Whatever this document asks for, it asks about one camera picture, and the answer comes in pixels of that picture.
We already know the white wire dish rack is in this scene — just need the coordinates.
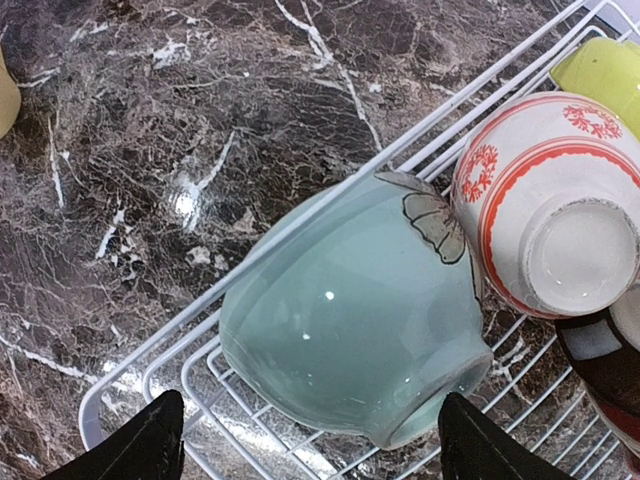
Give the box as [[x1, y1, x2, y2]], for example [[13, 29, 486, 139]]
[[77, 0, 640, 480]]

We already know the white red patterned bowl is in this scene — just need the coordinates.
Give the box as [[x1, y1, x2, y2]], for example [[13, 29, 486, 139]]
[[450, 91, 639, 319]]

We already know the lime green bowl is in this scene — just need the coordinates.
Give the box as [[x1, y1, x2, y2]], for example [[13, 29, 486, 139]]
[[550, 37, 639, 137]]

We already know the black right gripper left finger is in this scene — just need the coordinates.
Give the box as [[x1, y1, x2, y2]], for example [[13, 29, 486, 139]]
[[42, 390, 185, 480]]

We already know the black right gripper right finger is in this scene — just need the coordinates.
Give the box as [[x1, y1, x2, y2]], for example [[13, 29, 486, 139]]
[[438, 393, 572, 480]]

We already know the light teal ceramic bowl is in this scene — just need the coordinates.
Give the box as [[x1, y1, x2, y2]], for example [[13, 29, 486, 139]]
[[219, 172, 493, 450]]

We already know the black striped rim plate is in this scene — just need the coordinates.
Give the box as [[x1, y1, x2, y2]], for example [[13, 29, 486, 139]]
[[555, 286, 639, 479]]

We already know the yellow ceramic cup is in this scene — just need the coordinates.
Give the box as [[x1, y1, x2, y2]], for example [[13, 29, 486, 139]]
[[0, 52, 21, 138]]

